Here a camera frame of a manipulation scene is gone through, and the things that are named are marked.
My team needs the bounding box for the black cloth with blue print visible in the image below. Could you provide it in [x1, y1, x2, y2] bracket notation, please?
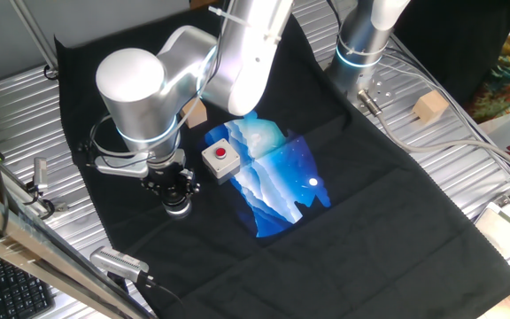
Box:
[54, 0, 510, 319]

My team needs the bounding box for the wrist camera with silver bracket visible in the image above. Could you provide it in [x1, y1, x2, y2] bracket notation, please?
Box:
[77, 141, 155, 179]

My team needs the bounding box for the black chair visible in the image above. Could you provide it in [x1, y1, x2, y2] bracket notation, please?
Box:
[391, 0, 510, 107]

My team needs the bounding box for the silver camera on rail clamp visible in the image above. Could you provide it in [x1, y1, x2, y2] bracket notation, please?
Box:
[24, 157, 68, 218]

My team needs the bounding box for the silver camera with black cable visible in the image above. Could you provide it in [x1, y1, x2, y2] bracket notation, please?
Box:
[89, 245, 151, 284]

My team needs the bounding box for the aluminium frame beam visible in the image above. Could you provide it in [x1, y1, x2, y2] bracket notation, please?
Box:
[0, 179, 154, 319]

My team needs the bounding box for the black keyboard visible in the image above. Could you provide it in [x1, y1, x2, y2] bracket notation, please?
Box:
[0, 247, 57, 319]

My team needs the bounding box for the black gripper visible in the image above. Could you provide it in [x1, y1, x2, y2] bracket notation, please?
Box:
[141, 161, 202, 200]

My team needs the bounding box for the colourful patterned fabric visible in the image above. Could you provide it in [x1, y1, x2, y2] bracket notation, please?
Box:
[465, 8, 510, 124]

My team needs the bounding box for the white flat device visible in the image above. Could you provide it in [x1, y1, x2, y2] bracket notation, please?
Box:
[475, 201, 510, 269]

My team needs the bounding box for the wooden cube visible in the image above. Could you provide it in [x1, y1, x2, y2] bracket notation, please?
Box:
[413, 89, 450, 126]
[180, 97, 209, 130]

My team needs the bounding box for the grey box with red button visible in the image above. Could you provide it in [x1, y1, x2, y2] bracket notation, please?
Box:
[200, 137, 242, 181]

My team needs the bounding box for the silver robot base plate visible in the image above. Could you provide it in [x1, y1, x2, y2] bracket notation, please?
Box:
[347, 73, 396, 107]

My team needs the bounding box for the clear glass jar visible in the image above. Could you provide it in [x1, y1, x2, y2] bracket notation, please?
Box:
[164, 197, 193, 219]

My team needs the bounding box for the thin metal pole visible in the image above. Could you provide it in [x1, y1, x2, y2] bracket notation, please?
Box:
[9, 0, 60, 72]

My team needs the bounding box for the grey robot hose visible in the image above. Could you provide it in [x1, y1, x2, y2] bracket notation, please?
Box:
[356, 88, 510, 181]

